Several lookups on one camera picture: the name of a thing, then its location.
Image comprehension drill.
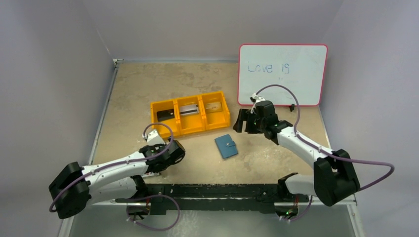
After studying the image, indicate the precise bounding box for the left yellow bin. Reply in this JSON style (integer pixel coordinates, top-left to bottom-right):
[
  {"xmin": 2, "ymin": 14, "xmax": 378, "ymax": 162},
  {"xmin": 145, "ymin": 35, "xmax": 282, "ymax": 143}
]
[{"xmin": 150, "ymin": 99, "xmax": 180, "ymax": 136}]

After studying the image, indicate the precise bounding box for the pink framed whiteboard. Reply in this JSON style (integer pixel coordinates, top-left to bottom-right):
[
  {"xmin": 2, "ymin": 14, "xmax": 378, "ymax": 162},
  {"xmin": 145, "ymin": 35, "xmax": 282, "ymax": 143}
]
[{"xmin": 237, "ymin": 43, "xmax": 328, "ymax": 106}]

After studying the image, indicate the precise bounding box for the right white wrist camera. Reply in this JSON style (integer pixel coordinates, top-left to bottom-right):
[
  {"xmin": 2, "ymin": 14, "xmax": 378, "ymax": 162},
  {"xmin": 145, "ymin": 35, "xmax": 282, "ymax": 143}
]
[{"xmin": 250, "ymin": 93, "xmax": 265, "ymax": 105}]

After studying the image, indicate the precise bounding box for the middle yellow bin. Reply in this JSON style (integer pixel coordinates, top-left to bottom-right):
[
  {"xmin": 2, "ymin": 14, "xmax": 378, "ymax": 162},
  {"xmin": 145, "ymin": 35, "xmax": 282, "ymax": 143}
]
[{"xmin": 176, "ymin": 95, "xmax": 205, "ymax": 135}]

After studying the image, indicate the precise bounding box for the blue card holder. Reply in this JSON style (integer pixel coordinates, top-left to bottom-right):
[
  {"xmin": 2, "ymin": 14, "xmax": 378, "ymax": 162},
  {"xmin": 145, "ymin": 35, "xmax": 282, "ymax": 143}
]
[{"xmin": 214, "ymin": 134, "xmax": 239, "ymax": 159}]

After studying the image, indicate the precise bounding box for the silver card in bin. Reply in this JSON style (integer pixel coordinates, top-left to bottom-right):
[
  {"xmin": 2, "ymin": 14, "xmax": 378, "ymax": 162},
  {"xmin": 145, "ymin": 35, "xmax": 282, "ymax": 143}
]
[{"xmin": 179, "ymin": 104, "xmax": 199, "ymax": 116}]

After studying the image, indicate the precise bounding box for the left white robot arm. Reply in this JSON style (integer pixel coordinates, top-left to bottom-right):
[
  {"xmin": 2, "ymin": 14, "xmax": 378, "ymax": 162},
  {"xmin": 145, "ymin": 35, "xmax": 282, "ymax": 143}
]
[{"xmin": 48, "ymin": 140, "xmax": 186, "ymax": 219}]

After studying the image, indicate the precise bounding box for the black card in bin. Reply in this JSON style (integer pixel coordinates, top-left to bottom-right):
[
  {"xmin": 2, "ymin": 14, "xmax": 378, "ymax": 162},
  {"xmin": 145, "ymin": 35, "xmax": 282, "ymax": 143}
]
[{"xmin": 156, "ymin": 109, "xmax": 175, "ymax": 122}]

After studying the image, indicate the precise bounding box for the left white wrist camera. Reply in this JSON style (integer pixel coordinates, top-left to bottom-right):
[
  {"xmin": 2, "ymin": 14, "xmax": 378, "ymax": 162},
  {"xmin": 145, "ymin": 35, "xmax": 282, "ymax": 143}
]
[{"xmin": 142, "ymin": 129, "xmax": 166, "ymax": 146}]

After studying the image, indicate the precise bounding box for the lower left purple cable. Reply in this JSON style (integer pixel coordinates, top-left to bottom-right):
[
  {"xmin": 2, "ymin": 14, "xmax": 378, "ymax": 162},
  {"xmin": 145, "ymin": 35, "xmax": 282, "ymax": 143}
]
[{"xmin": 126, "ymin": 194, "xmax": 181, "ymax": 232}]

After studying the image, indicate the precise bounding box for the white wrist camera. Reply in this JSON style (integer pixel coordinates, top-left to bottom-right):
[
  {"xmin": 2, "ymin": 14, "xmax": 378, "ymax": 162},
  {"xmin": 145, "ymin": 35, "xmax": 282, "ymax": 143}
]
[
  {"xmin": 142, "ymin": 129, "xmax": 166, "ymax": 146},
  {"xmin": 250, "ymin": 93, "xmax": 265, "ymax": 105}
]

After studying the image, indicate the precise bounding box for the purple cable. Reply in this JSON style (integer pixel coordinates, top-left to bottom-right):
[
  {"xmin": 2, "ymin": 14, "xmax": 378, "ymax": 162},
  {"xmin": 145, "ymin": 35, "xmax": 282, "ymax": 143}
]
[
  {"xmin": 278, "ymin": 196, "xmax": 313, "ymax": 224},
  {"xmin": 255, "ymin": 84, "xmax": 395, "ymax": 192},
  {"xmin": 49, "ymin": 122, "xmax": 174, "ymax": 213},
  {"xmin": 126, "ymin": 194, "xmax": 181, "ymax": 232}
]

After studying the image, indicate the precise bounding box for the right yellow bin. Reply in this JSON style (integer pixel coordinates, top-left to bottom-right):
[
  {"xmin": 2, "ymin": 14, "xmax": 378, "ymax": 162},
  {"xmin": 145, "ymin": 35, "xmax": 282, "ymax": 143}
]
[{"xmin": 201, "ymin": 91, "xmax": 231, "ymax": 131}]

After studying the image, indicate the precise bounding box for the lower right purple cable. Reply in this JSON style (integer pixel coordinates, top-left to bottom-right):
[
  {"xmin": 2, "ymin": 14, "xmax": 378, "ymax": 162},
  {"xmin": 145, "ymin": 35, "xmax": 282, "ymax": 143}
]
[{"xmin": 278, "ymin": 196, "xmax": 313, "ymax": 224}]

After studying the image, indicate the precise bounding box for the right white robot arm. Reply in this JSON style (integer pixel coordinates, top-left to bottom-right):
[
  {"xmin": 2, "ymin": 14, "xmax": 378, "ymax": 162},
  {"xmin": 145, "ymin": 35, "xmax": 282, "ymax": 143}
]
[{"xmin": 233, "ymin": 101, "xmax": 361, "ymax": 206}]

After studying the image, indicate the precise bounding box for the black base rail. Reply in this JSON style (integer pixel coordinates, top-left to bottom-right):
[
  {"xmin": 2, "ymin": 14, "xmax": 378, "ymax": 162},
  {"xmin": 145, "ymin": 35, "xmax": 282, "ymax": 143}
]
[{"xmin": 115, "ymin": 184, "xmax": 309, "ymax": 215}]

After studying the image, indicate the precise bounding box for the marker pen pack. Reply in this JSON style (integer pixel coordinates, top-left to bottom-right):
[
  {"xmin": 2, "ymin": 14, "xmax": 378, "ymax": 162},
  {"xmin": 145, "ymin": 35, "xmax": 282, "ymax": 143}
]
[{"xmin": 142, "ymin": 172, "xmax": 161, "ymax": 177}]

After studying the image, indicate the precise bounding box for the yellow bin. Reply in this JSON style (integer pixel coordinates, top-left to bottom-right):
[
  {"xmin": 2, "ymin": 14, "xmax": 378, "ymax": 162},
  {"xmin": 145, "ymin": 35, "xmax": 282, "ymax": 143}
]
[
  {"xmin": 176, "ymin": 95, "xmax": 205, "ymax": 135},
  {"xmin": 201, "ymin": 91, "xmax": 231, "ymax": 131},
  {"xmin": 150, "ymin": 99, "xmax": 180, "ymax": 136}
]

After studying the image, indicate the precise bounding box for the gold card in bin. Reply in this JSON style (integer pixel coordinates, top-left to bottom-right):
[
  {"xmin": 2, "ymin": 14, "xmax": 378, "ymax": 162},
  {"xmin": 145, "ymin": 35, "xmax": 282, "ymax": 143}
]
[{"xmin": 205, "ymin": 102, "xmax": 222, "ymax": 113}]

